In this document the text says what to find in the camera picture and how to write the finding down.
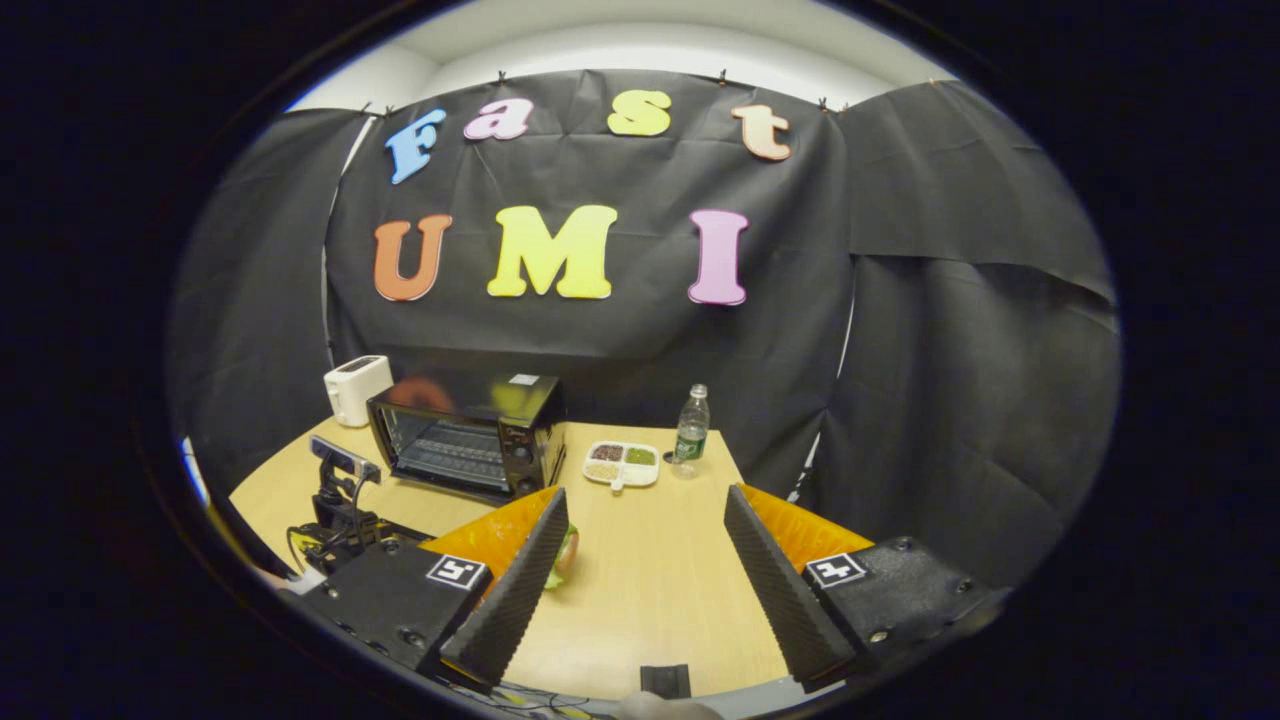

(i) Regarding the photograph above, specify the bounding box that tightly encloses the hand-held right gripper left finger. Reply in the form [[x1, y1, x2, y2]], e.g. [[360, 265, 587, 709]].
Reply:
[[299, 487, 572, 692]]

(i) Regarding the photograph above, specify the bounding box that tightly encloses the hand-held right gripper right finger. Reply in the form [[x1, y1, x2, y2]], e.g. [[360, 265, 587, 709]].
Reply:
[[721, 484, 1012, 694]]

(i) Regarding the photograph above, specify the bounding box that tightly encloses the sandwich with lettuce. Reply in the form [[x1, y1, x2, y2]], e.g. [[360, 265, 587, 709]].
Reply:
[[543, 524, 582, 592]]

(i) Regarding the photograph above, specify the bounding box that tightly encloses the black electric oven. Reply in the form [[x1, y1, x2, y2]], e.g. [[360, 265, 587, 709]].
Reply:
[[365, 372, 570, 506]]

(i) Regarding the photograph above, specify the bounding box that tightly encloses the white toaster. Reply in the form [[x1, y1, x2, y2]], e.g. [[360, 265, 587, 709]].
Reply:
[[322, 355, 396, 430]]

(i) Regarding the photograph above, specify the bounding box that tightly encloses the white divided snack plate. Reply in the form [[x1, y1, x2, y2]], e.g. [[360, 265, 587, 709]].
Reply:
[[581, 440, 662, 495]]

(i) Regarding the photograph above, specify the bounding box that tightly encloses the clear plastic water bottle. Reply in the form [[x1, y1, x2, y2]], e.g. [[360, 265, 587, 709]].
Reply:
[[671, 384, 713, 480]]

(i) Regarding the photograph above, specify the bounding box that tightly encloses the black backdrop cloth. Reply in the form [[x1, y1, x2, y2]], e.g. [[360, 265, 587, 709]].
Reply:
[[165, 68, 1123, 593]]

